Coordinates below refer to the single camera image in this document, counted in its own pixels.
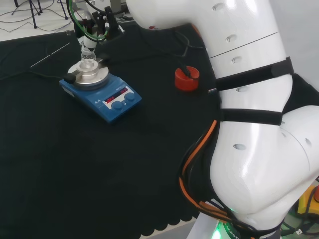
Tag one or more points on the small clear glass beaker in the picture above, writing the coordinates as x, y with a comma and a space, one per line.
68, 32

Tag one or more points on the black bench cloth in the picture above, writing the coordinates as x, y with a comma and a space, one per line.
74, 161

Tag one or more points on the black tripod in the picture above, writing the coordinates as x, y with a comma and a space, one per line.
33, 12

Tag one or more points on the blue-base heater with steel plate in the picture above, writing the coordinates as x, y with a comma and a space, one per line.
104, 92

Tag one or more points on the red stepped flask stand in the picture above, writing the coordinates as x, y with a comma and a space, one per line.
185, 82

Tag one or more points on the clear round-bottom glass flask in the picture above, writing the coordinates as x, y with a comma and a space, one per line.
87, 58

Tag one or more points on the thin glass rod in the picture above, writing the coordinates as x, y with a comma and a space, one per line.
49, 54

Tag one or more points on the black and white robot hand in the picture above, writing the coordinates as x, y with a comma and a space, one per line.
99, 22

